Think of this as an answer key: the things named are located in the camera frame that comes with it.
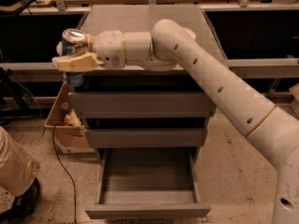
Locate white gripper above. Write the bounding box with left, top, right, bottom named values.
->
left=52, top=30, right=125, bottom=73

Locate redbull can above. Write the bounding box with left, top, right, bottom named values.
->
left=62, top=28, right=87, bottom=87

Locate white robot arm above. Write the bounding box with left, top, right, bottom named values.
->
left=52, top=19, right=299, bottom=224

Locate grey top drawer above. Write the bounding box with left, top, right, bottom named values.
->
left=68, top=91, right=216, bottom=118

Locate grey drawer cabinet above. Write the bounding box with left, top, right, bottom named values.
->
left=68, top=6, right=225, bottom=157

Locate grey middle drawer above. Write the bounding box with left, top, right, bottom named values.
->
left=85, top=128, right=207, bottom=148

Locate grey open bottom drawer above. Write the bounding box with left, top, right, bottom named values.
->
left=86, top=147, right=210, bottom=219

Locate crumpled item in box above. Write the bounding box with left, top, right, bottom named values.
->
left=64, top=109, right=82, bottom=127

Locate cardboard box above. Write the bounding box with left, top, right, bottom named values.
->
left=44, top=84, right=92, bottom=153

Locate beige trouser leg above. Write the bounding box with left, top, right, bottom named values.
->
left=0, top=127, right=40, bottom=197

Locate black shoe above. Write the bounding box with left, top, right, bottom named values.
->
left=0, top=178, right=40, bottom=224

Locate black floor cable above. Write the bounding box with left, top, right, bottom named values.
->
left=51, top=123, right=78, bottom=224

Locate metal rail frame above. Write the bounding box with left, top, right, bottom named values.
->
left=1, top=58, right=299, bottom=82

